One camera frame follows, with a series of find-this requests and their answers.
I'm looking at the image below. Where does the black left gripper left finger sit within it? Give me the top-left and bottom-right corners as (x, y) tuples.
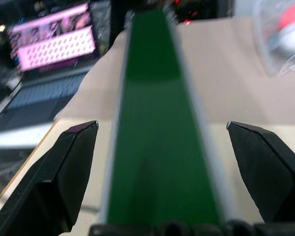
(0, 120), (99, 236)

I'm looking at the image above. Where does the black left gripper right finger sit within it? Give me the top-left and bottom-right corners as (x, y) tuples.
(226, 120), (295, 227)

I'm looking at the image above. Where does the green conveyor belt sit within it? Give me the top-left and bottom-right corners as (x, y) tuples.
(98, 4), (231, 228)

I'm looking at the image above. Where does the open laptop with pink screen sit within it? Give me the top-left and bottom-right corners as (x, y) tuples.
(0, 1), (99, 135)

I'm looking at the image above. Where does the clear plastic bag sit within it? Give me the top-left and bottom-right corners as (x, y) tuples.
(252, 0), (295, 78)

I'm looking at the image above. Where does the red and white shoe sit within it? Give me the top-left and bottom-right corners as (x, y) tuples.
(269, 0), (295, 59)

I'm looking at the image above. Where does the black device with red lights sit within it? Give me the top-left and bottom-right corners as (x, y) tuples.
(171, 0), (235, 26)

